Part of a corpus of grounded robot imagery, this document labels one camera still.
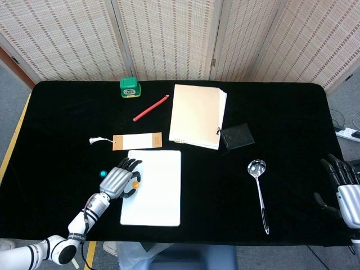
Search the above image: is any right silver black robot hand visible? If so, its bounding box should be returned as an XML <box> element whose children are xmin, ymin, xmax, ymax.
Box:
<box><xmin>313</xmin><ymin>154</ymin><xmax>360</xmax><ymax>230</ymax></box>

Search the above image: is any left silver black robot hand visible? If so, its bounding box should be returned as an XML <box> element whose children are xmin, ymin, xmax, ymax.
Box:
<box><xmin>99</xmin><ymin>157</ymin><xmax>143</xmax><ymax>201</ymax></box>

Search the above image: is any white magnetic board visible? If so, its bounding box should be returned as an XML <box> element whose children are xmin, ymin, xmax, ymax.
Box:
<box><xmin>120</xmin><ymin>150</ymin><xmax>182</xmax><ymax>227</ymax></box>

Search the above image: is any kraft bookmark with tassel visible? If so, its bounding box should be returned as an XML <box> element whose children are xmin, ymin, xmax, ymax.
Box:
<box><xmin>89</xmin><ymin>132</ymin><xmax>163</xmax><ymax>151</ymax></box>

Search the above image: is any white shoe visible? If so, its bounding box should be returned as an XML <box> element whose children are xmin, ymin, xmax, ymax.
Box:
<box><xmin>102</xmin><ymin>241</ymin><xmax>118</xmax><ymax>257</ymax></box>

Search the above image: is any white power strip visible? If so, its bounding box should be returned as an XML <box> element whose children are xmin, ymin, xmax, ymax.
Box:
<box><xmin>336</xmin><ymin>127</ymin><xmax>360</xmax><ymax>143</ymax></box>

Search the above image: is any black table cloth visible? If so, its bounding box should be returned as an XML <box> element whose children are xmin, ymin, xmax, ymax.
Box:
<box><xmin>0</xmin><ymin>80</ymin><xmax>352</xmax><ymax>248</ymax></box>

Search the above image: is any yellow floor tape strip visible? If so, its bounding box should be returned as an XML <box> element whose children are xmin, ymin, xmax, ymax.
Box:
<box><xmin>0</xmin><ymin>92</ymin><xmax>32</xmax><ymax>181</ymax></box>
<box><xmin>83</xmin><ymin>241</ymin><xmax>97</xmax><ymax>270</ymax></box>

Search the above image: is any pale grey cloth cover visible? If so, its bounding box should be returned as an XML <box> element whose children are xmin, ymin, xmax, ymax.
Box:
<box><xmin>115</xmin><ymin>241</ymin><xmax>175</xmax><ymax>270</ymax></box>

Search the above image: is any red pencil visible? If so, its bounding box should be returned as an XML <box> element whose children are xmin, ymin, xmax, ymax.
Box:
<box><xmin>133</xmin><ymin>94</ymin><xmax>170</xmax><ymax>123</ymax></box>

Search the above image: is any green cube box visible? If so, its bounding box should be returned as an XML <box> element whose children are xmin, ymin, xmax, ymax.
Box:
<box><xmin>119</xmin><ymin>77</ymin><xmax>142</xmax><ymax>98</ymax></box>

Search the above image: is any silver metal ladle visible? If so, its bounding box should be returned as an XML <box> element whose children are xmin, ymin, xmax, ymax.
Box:
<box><xmin>247</xmin><ymin>159</ymin><xmax>270</xmax><ymax>235</ymax></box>

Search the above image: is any blue grey seat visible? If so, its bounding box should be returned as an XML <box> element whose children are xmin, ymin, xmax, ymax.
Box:
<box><xmin>148</xmin><ymin>244</ymin><xmax>239</xmax><ymax>270</ymax></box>

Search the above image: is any beige spiral notebook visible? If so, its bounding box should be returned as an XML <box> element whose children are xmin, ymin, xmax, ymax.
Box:
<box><xmin>168</xmin><ymin>84</ymin><xmax>228</xmax><ymax>151</ymax></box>

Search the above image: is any woven folding screen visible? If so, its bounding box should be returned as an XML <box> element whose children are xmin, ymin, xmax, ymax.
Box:
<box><xmin>0</xmin><ymin>0</ymin><xmax>360</xmax><ymax>93</ymax></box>

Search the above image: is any black floor cable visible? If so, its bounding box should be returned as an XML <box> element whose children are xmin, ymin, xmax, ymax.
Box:
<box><xmin>328</xmin><ymin>108</ymin><xmax>346</xmax><ymax>131</ymax></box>

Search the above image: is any black drawstring pouch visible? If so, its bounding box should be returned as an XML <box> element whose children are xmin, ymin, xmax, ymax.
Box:
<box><xmin>215</xmin><ymin>122</ymin><xmax>256</xmax><ymax>156</ymax></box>

